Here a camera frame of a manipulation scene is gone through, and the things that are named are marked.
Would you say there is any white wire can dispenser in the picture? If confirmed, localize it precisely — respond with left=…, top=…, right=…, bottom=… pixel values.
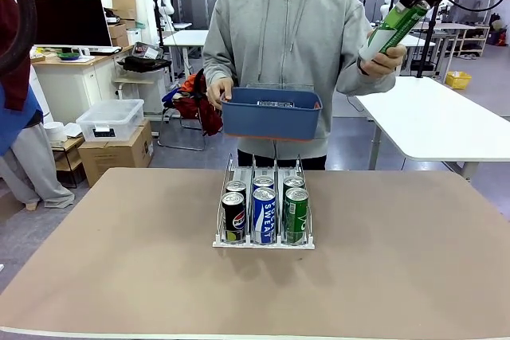
left=212, top=153, right=316, bottom=251

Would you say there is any metal chair frame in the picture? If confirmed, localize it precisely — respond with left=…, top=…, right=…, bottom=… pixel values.
left=157, top=111, right=206, bottom=153

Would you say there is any red and black jacket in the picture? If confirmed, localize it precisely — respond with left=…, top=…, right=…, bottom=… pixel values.
left=161, top=68, right=224, bottom=137

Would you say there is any clear plastic storage box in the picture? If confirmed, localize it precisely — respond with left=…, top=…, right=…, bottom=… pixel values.
left=75, top=99, right=145, bottom=143

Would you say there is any small wooden side table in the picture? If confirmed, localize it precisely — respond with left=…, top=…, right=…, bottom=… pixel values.
left=113, top=76, right=156, bottom=100

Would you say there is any person's right hand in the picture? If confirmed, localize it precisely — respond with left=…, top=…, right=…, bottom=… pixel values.
left=206, top=76, right=235, bottom=111

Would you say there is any large white table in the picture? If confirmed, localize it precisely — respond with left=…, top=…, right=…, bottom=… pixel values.
left=352, top=76, right=510, bottom=180

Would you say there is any brown cardboard box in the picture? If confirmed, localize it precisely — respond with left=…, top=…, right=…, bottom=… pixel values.
left=77, top=119, right=155, bottom=188

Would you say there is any person in maroon top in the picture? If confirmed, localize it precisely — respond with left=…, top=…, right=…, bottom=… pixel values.
left=0, top=0, right=77, bottom=210

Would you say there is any person's left forearm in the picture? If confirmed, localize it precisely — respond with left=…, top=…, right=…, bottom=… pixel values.
left=334, top=68, right=398, bottom=96

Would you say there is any small white table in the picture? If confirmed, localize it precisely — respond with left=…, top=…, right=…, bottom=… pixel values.
left=162, top=29, right=210, bottom=78

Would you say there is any person in grey hoodie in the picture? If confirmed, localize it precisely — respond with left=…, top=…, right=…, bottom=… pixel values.
left=202, top=0, right=398, bottom=171

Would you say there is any black bag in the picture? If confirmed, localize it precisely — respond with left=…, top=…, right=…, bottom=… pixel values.
left=118, top=55, right=172, bottom=73

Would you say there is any green soda can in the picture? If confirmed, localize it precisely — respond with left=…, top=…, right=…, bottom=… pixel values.
left=284, top=187, right=310, bottom=245
left=357, top=0, right=433, bottom=65
left=282, top=175, right=306, bottom=193

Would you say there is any blue Pocari Sweat can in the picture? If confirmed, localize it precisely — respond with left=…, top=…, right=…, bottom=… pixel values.
left=252, top=187, right=277, bottom=245
left=252, top=175, right=275, bottom=192

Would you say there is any flat cardboard sheet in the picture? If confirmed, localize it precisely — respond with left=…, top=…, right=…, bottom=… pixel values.
left=110, top=0, right=137, bottom=21

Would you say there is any person's left hand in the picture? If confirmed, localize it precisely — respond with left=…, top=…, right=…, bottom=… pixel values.
left=360, top=43, right=408, bottom=78

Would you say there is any white desk with wood top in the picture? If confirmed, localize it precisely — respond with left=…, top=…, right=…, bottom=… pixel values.
left=30, top=47, right=135, bottom=126

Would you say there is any person's right forearm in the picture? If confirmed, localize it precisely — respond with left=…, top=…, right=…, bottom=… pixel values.
left=202, top=43, right=236, bottom=83

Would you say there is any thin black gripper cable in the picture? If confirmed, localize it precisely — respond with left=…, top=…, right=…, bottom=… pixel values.
left=449, top=0, right=510, bottom=13

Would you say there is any blue bin with orange handles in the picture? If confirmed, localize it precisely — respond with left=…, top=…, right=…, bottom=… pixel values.
left=221, top=87, right=324, bottom=143

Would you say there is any black computer monitor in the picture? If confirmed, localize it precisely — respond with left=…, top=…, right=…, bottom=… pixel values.
left=33, top=0, right=113, bottom=49

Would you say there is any yellow plastic basket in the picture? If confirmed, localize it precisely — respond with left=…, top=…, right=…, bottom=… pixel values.
left=445, top=71, right=473, bottom=90

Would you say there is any black Pepsi can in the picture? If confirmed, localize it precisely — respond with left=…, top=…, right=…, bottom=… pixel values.
left=225, top=180, right=248, bottom=200
left=222, top=191, right=246, bottom=244

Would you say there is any printed plastic packet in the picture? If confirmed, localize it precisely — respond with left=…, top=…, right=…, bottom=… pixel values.
left=131, top=41, right=164, bottom=61

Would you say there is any black tripod stand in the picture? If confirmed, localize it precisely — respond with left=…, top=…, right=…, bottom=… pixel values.
left=410, top=1, right=445, bottom=78

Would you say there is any small cardboard box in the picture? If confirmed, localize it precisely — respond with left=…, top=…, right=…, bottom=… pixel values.
left=108, top=21, right=131, bottom=49

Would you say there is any white paper roll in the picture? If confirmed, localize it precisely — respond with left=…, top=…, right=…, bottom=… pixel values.
left=42, top=121, right=69, bottom=144

